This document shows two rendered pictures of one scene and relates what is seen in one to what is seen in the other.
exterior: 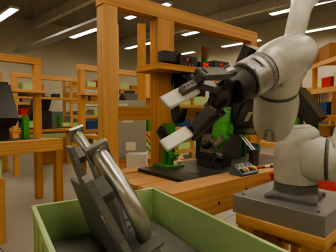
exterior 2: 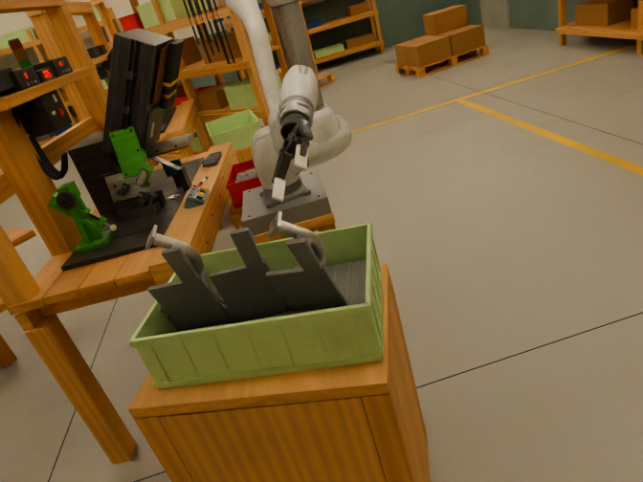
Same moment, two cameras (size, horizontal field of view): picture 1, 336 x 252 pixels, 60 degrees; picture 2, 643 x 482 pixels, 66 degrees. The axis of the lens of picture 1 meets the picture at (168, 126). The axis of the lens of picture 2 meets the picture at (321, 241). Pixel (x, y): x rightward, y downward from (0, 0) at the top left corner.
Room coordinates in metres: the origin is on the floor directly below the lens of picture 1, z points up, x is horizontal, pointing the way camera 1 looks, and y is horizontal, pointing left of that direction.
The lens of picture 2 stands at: (-0.26, 0.80, 1.61)
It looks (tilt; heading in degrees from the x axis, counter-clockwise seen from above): 27 degrees down; 314
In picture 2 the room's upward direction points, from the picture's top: 16 degrees counter-clockwise
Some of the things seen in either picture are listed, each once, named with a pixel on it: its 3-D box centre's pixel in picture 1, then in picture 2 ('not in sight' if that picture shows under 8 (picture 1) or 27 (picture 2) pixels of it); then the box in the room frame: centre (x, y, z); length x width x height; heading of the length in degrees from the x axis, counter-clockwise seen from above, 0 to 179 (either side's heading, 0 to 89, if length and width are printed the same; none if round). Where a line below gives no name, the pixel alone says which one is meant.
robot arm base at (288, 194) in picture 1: (296, 188); (282, 186); (1.11, -0.50, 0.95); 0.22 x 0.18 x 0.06; 142
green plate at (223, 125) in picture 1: (224, 122); (131, 150); (1.84, -0.36, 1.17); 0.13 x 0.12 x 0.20; 129
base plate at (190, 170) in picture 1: (223, 164); (147, 203); (1.94, -0.38, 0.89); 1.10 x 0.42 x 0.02; 129
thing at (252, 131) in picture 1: (243, 130); (152, 150); (1.91, -0.50, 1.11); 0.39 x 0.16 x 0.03; 39
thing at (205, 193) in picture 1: (260, 181); (206, 200); (1.72, -0.55, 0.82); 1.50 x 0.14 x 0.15; 129
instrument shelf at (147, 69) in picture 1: (196, 73); (33, 90); (2.14, -0.21, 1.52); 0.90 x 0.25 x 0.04; 129
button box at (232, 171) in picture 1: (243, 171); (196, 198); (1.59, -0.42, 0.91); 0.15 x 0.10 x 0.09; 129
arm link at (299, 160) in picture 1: (299, 153); (275, 154); (1.09, -0.49, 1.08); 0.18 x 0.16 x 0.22; 57
